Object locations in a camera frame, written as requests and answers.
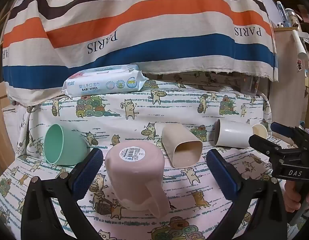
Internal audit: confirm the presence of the baby wipes pack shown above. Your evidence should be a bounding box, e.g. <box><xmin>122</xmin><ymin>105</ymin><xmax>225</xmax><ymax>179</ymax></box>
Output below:
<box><xmin>62</xmin><ymin>64</ymin><xmax>149</xmax><ymax>97</ymax></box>

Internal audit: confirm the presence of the pink cup with handle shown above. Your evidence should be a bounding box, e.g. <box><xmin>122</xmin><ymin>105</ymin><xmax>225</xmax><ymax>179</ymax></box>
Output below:
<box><xmin>105</xmin><ymin>141</ymin><xmax>168</xmax><ymax>217</ymax></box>

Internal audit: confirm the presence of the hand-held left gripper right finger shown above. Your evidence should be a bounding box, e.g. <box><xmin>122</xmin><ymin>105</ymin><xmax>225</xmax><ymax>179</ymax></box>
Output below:
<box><xmin>206</xmin><ymin>149</ymin><xmax>288</xmax><ymax>240</ymax></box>

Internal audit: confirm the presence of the cat printed tablecloth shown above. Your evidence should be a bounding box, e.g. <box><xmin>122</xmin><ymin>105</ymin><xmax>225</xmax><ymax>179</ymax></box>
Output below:
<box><xmin>0</xmin><ymin>70</ymin><xmax>309</xmax><ymax>240</ymax></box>

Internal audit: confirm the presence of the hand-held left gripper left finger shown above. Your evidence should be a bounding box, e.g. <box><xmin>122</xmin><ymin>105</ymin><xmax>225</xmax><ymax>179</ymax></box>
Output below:
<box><xmin>21</xmin><ymin>147</ymin><xmax>104</xmax><ymax>240</ymax></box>

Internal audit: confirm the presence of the small cream cup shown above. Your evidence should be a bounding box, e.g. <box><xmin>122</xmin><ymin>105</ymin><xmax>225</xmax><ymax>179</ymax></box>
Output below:
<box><xmin>252</xmin><ymin>124</ymin><xmax>268</xmax><ymax>139</ymax></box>

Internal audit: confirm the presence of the wooden board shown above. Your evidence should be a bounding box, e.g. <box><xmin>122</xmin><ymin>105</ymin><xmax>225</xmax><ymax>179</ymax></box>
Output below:
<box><xmin>0</xmin><ymin>81</ymin><xmax>17</xmax><ymax>162</ymax></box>

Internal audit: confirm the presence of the green cup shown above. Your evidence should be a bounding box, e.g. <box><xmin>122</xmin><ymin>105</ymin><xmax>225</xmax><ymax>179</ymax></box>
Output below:
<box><xmin>43</xmin><ymin>124</ymin><xmax>89</xmax><ymax>166</ymax></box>

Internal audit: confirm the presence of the wooden cabinet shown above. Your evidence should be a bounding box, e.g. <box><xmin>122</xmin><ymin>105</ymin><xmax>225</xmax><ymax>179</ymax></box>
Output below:
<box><xmin>268</xmin><ymin>27</ymin><xmax>309</xmax><ymax>130</ymax></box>

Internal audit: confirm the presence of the beige square cup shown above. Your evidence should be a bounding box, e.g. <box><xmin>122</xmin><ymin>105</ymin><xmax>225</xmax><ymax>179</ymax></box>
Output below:
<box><xmin>161</xmin><ymin>123</ymin><xmax>203</xmax><ymax>168</ymax></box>

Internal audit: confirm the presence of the white round cup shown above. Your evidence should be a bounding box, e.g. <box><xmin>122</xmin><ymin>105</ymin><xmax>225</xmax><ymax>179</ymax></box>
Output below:
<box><xmin>214</xmin><ymin>119</ymin><xmax>255</xmax><ymax>147</ymax></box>

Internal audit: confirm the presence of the striped cloth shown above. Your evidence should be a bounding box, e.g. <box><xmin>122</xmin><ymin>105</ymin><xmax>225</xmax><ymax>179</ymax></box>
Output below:
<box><xmin>0</xmin><ymin>0</ymin><xmax>279</xmax><ymax>105</ymax></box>

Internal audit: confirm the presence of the person's right hand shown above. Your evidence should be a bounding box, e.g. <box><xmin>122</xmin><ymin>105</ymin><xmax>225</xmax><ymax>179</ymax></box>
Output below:
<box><xmin>283</xmin><ymin>179</ymin><xmax>305</xmax><ymax>212</ymax></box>

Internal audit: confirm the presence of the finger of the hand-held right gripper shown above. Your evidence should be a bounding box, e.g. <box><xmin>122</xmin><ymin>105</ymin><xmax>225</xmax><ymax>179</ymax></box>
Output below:
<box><xmin>248</xmin><ymin>134</ymin><xmax>285</xmax><ymax>161</ymax></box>
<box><xmin>270</xmin><ymin>122</ymin><xmax>298</xmax><ymax>141</ymax></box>

